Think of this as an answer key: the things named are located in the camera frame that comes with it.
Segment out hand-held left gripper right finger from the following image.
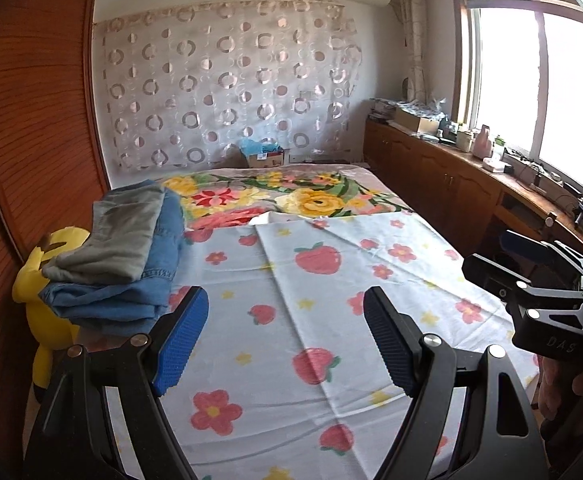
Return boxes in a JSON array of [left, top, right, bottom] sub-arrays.
[[363, 286, 547, 480]]

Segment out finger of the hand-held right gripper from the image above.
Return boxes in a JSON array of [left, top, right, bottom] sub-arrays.
[[501, 229, 583, 282], [461, 253, 583, 312]]

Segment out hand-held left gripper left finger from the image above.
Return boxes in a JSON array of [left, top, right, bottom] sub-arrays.
[[21, 285, 210, 480]]

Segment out grey pants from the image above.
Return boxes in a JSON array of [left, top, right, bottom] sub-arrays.
[[41, 180, 167, 284]]

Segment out person's right hand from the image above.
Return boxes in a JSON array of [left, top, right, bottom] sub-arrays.
[[536, 352, 583, 442]]

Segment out folded blue jeans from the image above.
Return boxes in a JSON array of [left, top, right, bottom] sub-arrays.
[[38, 187, 187, 337]]

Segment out long wooden cabinet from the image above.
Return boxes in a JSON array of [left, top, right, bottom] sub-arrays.
[[364, 112, 583, 311]]

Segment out strawberry print bed sheet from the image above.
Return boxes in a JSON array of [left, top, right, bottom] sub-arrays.
[[104, 210, 540, 480]]

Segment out pink bottle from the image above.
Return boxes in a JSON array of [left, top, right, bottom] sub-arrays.
[[474, 124, 495, 159]]

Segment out flat cardboard box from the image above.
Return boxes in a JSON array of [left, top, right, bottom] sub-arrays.
[[394, 107, 443, 135]]

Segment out yellow plush toy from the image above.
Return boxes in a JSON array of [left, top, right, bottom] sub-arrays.
[[11, 226, 92, 392]]

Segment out floral blanket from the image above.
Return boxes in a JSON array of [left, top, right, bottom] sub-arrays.
[[151, 162, 415, 234]]

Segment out window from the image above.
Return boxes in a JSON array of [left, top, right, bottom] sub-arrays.
[[449, 0, 583, 201]]

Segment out stack of papers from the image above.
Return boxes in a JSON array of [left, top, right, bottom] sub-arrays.
[[369, 99, 397, 121]]

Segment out small cardboard box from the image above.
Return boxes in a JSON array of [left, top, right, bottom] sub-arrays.
[[246, 147, 286, 170]]

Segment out white patterned window curtain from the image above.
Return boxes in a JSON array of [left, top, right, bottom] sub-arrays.
[[396, 0, 435, 106]]

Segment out wooden wardrobe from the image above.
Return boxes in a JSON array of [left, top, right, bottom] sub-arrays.
[[0, 0, 112, 461]]

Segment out circle pattern wall curtain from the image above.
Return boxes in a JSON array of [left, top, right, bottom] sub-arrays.
[[94, 0, 365, 171]]

